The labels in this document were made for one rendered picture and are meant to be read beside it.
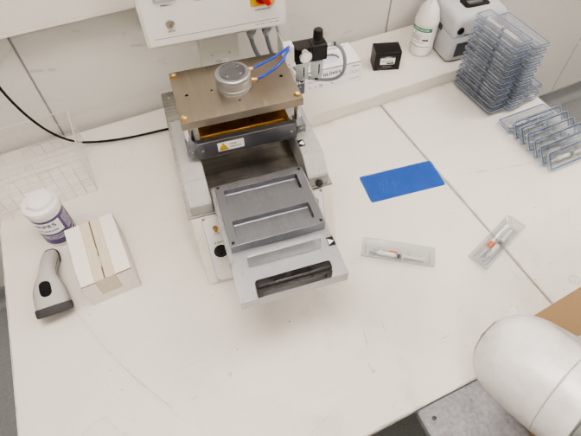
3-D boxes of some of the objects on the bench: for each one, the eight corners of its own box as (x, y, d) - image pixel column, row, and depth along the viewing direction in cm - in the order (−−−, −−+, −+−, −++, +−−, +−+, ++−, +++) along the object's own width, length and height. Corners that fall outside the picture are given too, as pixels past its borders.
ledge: (252, 81, 159) (252, 70, 156) (450, 23, 179) (453, 12, 175) (287, 135, 143) (287, 125, 139) (501, 66, 163) (505, 54, 159)
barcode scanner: (35, 260, 117) (19, 244, 111) (66, 250, 119) (52, 233, 113) (43, 329, 106) (27, 314, 100) (78, 315, 108) (64, 300, 102)
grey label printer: (412, 28, 169) (422, -18, 155) (459, 18, 173) (473, -28, 159) (445, 66, 155) (460, 19, 142) (496, 54, 159) (514, 8, 145)
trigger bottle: (413, 41, 164) (430, -30, 144) (435, 48, 162) (454, -23, 142) (404, 53, 160) (418, -18, 140) (424, 60, 158) (443, -11, 137)
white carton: (284, 73, 154) (283, 54, 148) (345, 60, 158) (347, 41, 152) (296, 95, 147) (295, 76, 141) (360, 80, 152) (362, 60, 146)
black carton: (369, 60, 158) (372, 42, 152) (394, 59, 158) (399, 41, 153) (373, 71, 154) (375, 53, 149) (399, 69, 155) (402, 51, 149)
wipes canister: (43, 227, 124) (15, 192, 111) (76, 216, 126) (52, 181, 113) (47, 252, 119) (19, 218, 107) (81, 240, 121) (57, 206, 109)
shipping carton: (77, 247, 119) (63, 228, 112) (126, 231, 122) (115, 210, 115) (89, 307, 109) (74, 290, 102) (142, 287, 112) (131, 269, 105)
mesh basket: (-4, 168, 137) (-29, 137, 126) (84, 140, 143) (67, 108, 132) (2, 222, 125) (-25, 192, 114) (98, 189, 131) (80, 158, 121)
